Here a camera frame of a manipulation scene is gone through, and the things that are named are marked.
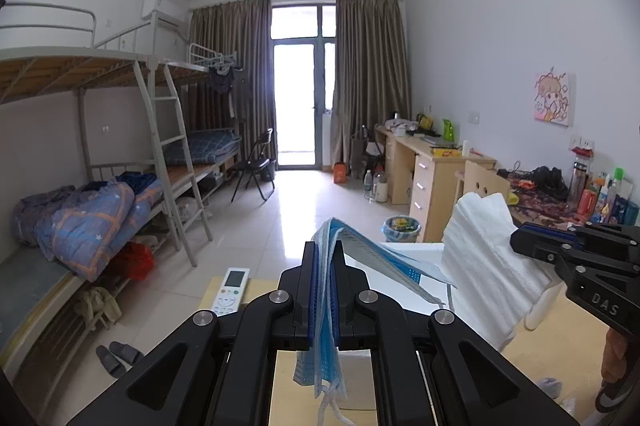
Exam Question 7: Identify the beige cloth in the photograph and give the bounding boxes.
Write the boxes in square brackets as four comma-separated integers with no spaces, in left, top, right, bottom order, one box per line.
[75,287,122,330]

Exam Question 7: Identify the brown curtain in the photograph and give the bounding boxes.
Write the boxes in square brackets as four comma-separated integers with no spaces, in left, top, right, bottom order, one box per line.
[189,0,275,159]
[334,0,413,164]

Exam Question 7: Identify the clear thermos bottle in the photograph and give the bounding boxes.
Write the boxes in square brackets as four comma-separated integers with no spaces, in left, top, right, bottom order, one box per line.
[570,156,589,207]

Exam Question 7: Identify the green capped bottle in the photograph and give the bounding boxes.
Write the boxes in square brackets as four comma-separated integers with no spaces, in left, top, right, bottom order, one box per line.
[607,168,627,207]

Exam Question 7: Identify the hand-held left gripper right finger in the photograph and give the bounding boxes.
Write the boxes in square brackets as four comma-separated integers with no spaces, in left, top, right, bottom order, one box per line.
[331,241,583,426]

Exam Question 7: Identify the glass balcony door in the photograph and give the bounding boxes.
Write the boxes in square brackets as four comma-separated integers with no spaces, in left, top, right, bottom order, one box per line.
[270,3,337,169]

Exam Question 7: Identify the white air conditioner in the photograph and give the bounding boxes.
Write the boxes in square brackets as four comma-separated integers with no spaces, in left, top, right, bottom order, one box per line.
[141,0,185,30]

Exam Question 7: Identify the white remote control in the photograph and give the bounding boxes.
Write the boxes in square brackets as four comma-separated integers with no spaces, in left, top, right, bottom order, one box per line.
[211,268,250,317]

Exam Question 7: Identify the grey sock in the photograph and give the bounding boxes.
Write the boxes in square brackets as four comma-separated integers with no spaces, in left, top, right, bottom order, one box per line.
[539,376,565,400]

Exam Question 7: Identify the hanging dark clothes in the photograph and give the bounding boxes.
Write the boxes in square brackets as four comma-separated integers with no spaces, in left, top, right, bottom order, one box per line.
[207,64,236,96]

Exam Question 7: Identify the wooden chair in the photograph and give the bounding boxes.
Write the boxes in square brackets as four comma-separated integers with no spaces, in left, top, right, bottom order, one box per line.
[454,159,516,213]

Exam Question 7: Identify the blue checked quilt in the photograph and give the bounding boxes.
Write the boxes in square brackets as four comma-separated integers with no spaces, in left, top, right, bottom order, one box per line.
[162,129,241,165]

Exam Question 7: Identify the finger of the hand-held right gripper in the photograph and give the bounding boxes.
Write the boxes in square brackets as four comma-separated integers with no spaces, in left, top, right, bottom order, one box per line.
[522,218,640,253]
[510,230,640,303]

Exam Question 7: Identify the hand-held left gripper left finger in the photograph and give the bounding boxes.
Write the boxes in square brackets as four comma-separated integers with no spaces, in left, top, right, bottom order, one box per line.
[65,240,321,426]

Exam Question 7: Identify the dark grey slipper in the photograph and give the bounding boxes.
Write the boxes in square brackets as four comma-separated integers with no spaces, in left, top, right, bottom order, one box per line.
[109,341,145,365]
[96,345,126,378]

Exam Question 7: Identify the black folding chair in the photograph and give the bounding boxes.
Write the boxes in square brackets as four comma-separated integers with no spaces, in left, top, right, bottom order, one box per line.
[231,128,276,205]

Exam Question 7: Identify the dark blue cloth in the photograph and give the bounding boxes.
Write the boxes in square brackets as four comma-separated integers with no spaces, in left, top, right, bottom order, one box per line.
[117,171,161,195]

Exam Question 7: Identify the grey metal bed ladder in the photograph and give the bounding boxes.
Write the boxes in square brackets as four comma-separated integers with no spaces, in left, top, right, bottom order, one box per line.
[134,58,213,267]

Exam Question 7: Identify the grey metal bunk bed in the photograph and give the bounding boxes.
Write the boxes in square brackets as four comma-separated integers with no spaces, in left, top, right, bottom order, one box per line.
[160,43,242,207]
[0,3,216,379]

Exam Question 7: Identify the blue trash bin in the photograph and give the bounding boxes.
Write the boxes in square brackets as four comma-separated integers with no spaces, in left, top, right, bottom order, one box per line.
[382,216,422,243]

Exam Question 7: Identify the person's right hand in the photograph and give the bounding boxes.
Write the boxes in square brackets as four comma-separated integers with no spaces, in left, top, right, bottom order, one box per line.
[601,330,630,388]

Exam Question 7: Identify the bundle of blue face masks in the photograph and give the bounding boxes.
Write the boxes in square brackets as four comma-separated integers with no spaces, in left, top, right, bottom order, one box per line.
[292,217,458,424]

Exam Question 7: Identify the grey blue mattress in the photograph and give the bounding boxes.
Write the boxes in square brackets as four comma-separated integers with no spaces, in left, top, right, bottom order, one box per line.
[0,251,77,343]

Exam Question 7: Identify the wooden desk with drawers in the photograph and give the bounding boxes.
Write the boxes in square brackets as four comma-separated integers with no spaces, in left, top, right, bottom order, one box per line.
[375,126,497,217]

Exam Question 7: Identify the blue orange star quilt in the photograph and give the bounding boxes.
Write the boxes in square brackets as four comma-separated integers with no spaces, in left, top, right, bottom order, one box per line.
[35,178,166,281]

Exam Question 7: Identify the red bag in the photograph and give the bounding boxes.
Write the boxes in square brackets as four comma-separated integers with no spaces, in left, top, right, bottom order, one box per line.
[112,242,156,281]

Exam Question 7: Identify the black gear pile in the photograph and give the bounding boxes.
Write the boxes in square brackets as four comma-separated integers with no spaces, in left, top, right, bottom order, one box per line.
[530,166,569,201]

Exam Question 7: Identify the purple grey quilt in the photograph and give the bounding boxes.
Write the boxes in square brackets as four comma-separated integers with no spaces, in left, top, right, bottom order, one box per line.
[14,186,76,247]

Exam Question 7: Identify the pink cartoon wall poster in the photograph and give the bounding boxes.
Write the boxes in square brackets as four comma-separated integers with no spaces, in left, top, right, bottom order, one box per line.
[532,66,576,127]

